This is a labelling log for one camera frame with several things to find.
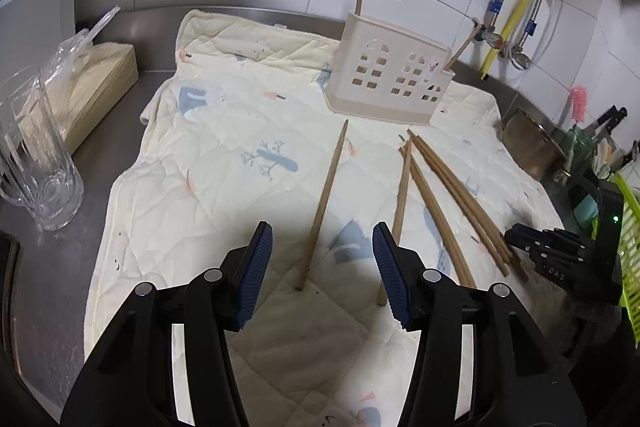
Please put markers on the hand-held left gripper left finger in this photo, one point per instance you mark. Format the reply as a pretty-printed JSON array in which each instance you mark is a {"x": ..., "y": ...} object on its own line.
[{"x": 256, "y": 272}]

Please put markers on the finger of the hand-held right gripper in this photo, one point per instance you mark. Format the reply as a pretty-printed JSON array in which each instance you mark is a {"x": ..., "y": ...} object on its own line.
[
  {"x": 555, "y": 262},
  {"x": 565, "y": 239}
]

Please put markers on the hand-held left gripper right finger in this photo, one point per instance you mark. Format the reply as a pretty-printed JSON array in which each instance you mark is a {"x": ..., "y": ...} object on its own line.
[{"x": 389, "y": 272}]

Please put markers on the cream plastic chopstick holder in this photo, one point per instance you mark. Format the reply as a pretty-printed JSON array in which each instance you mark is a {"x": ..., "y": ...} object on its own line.
[{"x": 341, "y": 97}]

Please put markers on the green plastic basket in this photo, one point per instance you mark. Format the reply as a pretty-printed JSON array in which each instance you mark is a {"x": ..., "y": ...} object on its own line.
[{"x": 631, "y": 257}]

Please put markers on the green glass jar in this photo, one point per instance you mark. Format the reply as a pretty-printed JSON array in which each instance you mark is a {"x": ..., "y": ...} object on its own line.
[{"x": 580, "y": 152}]

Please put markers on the small metal pot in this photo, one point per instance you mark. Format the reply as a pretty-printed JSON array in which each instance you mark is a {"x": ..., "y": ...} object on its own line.
[{"x": 530, "y": 147}]

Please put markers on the cream quilted printed cloth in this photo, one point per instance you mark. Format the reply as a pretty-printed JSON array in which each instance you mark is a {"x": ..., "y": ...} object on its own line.
[{"x": 225, "y": 157}]

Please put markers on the pink bottle brush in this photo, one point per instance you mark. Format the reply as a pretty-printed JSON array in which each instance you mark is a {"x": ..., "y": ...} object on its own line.
[{"x": 579, "y": 103}]

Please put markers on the steel pipe valve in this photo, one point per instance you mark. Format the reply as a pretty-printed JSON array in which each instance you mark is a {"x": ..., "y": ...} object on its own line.
[{"x": 521, "y": 58}]

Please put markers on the clear thin tube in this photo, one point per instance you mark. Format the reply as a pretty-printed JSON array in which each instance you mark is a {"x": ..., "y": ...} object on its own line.
[{"x": 550, "y": 32}]

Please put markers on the brass pipe valve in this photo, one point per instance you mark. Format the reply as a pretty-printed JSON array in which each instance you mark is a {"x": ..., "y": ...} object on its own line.
[{"x": 489, "y": 36}]

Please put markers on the clear drinking glass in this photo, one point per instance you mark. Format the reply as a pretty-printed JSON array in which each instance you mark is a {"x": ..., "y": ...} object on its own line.
[{"x": 45, "y": 187}]

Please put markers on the bagged paper napkin stack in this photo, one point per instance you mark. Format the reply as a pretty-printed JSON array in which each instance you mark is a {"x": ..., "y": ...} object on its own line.
[{"x": 100, "y": 87}]

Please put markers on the white plastic board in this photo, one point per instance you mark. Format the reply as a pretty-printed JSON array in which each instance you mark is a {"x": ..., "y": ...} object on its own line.
[{"x": 40, "y": 7}]

